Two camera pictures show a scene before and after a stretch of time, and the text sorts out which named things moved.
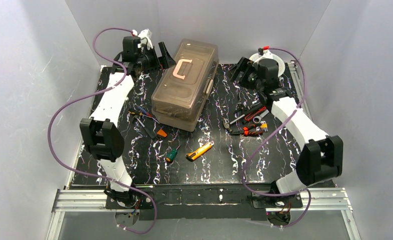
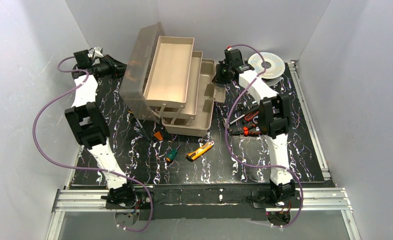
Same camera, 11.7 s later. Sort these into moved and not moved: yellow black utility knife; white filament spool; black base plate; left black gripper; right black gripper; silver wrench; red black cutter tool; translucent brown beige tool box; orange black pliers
Moved: right black gripper; translucent brown beige tool box; left black gripper
Not moved: yellow black utility knife; black base plate; white filament spool; orange black pliers; red black cutter tool; silver wrench
